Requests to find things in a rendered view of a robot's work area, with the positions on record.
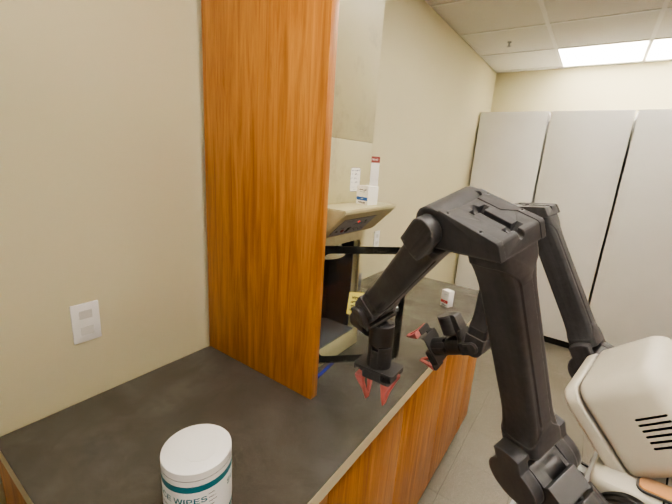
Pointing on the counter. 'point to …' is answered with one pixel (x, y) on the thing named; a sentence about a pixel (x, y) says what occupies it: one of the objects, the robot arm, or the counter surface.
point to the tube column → (357, 69)
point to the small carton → (366, 195)
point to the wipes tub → (197, 466)
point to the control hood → (336, 213)
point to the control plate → (352, 225)
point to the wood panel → (268, 179)
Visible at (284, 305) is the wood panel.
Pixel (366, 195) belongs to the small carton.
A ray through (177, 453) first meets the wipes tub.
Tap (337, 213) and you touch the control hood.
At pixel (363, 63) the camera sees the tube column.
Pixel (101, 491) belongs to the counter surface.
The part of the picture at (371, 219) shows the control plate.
